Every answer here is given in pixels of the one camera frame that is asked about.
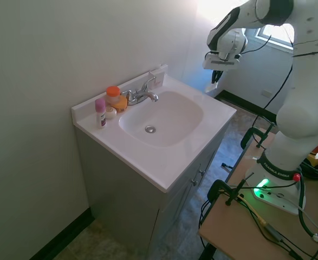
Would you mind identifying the coiled black cable bundle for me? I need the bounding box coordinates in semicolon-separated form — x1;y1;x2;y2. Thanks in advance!
300;157;318;181

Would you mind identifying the grey cable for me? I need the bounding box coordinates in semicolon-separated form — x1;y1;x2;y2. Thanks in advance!
296;203;318;242

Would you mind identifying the grey vanity cabinet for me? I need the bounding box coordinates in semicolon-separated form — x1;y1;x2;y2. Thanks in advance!
74;119;230;257

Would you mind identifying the window with white frame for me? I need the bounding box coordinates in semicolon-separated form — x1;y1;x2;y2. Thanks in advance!
254;23;295;50

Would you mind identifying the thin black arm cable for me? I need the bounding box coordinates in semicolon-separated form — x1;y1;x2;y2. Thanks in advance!
241;34;295;128

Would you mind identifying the orange cream jar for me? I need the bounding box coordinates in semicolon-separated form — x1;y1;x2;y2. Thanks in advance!
111;96;128;113

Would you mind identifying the small round white jar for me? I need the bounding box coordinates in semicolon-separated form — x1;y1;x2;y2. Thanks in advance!
105;106;118;120

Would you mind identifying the grey cable adapter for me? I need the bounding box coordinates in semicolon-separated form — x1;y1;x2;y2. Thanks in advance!
265;223;284;242

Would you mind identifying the short black baseboard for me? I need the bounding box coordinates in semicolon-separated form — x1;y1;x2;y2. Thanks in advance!
217;90;280;127

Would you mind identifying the yellow cable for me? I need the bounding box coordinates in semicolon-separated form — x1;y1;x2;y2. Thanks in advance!
238;196;268;227

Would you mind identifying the long black baseboard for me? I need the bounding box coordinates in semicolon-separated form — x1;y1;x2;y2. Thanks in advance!
30;207;95;260

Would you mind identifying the black table clamp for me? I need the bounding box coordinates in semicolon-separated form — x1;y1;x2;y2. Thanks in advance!
206;173;256;208
241;121;276;150

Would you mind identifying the white cardboard box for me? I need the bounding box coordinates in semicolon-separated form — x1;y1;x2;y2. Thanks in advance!
148;64;168;88

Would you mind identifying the pink-capped deodorant stick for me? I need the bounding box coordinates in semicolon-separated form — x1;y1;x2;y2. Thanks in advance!
94;98;107;130

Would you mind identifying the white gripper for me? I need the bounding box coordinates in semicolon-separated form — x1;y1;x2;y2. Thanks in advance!
202;50;241;85

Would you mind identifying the white sink vanity top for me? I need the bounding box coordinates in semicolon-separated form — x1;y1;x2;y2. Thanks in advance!
71;70;237;193

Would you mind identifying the clear jar with orange lid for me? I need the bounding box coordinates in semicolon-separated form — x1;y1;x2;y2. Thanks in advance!
106;86;121;105

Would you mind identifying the chrome two-handle faucet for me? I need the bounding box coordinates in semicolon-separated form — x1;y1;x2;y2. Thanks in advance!
120;76;159;107

